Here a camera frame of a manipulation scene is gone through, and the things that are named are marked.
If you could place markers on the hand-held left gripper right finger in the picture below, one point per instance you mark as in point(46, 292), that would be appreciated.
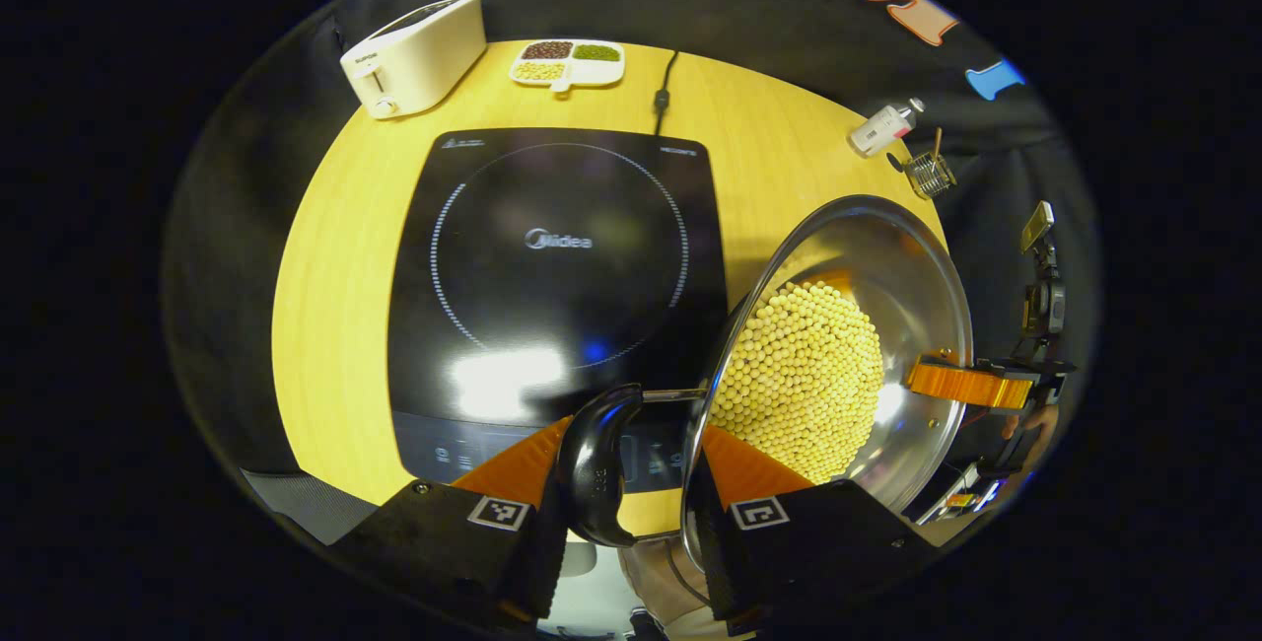
point(715, 562)

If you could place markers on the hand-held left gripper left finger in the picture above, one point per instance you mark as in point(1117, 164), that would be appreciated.
point(547, 572)

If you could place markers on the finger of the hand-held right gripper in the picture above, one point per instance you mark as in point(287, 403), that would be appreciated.
point(966, 385)

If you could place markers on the steel pot with beans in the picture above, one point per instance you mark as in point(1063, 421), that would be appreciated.
point(808, 375)

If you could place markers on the black induction cooktop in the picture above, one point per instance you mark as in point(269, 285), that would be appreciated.
point(552, 276)

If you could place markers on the wooden stick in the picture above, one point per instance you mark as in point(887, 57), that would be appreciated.
point(937, 143)

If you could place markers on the clear bottle with pink label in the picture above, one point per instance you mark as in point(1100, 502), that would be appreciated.
point(882, 128)

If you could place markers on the white divided plate with beans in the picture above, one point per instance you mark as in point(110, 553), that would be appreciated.
point(567, 64)

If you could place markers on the white toaster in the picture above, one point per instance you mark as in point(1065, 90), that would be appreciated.
point(419, 54)

